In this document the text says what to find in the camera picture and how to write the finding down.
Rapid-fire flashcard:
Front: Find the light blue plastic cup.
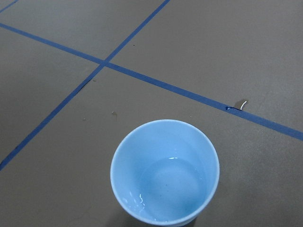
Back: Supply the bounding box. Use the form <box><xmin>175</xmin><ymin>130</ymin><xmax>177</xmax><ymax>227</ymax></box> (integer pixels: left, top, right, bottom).
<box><xmin>110</xmin><ymin>119</ymin><xmax>220</xmax><ymax>227</ymax></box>

